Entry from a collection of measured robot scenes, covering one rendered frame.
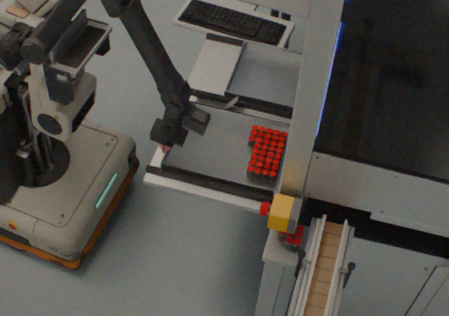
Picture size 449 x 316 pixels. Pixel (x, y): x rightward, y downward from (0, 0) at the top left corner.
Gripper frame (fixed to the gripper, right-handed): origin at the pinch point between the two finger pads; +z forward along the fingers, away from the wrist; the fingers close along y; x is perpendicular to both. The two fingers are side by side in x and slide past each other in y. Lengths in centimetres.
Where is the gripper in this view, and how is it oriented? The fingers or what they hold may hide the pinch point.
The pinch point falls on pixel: (164, 150)
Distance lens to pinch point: 199.6
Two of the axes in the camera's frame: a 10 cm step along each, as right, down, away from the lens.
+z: -2.3, 5.9, 7.8
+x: 2.6, -7.4, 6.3
